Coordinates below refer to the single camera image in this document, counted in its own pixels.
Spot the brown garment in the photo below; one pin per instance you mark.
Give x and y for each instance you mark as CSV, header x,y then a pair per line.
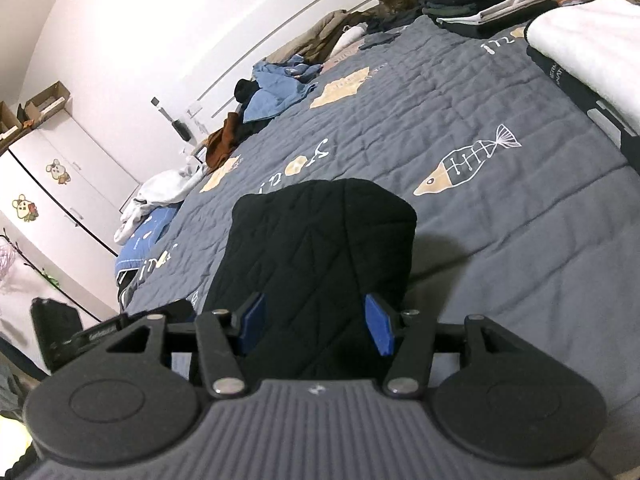
x,y
222,142

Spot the white wardrobe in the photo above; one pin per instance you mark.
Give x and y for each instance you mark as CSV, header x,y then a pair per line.
x,y
90,195

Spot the black crumpled garment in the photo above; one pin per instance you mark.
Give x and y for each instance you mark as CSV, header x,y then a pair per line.
x,y
245,92

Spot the black coat rack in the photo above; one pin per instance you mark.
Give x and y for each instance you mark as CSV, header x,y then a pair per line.
x,y
65,284

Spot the black folded garment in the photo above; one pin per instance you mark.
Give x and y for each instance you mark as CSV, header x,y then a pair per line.
x,y
575,90

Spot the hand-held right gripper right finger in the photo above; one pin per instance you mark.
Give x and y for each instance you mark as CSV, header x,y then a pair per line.
x,y
381,325

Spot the black quilted jacket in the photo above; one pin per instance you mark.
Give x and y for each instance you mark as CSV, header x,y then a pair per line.
x,y
320,240

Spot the dark crumpled garment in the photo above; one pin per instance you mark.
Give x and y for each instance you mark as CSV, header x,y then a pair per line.
x,y
395,22

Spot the mouse sticker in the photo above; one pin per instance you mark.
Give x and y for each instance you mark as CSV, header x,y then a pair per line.
x,y
26,207
58,171

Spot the small white garment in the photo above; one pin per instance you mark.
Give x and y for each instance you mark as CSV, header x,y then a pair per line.
x,y
349,36

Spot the blue denim garment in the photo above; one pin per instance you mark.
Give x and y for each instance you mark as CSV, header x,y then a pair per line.
x,y
275,95

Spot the black cylindrical device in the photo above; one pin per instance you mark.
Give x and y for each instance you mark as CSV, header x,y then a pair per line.
x,y
181,127

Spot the white folded towel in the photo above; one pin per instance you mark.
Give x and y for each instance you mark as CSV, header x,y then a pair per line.
x,y
590,45

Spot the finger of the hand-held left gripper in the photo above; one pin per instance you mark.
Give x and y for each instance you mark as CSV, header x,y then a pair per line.
x,y
177,309

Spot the open cardboard box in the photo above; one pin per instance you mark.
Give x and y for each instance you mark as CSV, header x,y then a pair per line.
x,y
9,122
47,102

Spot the small dark grey garment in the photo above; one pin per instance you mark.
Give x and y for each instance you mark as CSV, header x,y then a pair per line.
x,y
377,41

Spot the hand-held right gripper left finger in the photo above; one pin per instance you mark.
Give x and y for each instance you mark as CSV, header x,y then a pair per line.
x,y
250,322

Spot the beige garment pile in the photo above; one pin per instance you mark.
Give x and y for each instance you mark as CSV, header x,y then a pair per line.
x,y
320,35

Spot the white crumpled garment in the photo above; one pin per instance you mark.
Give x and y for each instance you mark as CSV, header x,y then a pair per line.
x,y
160,187

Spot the tabby cat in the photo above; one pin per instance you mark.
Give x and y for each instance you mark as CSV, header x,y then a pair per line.
x,y
395,0

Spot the white bed headboard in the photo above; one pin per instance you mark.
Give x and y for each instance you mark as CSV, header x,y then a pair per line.
x,y
300,25

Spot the grey printed quilt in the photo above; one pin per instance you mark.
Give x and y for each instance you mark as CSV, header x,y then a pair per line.
x,y
500,235

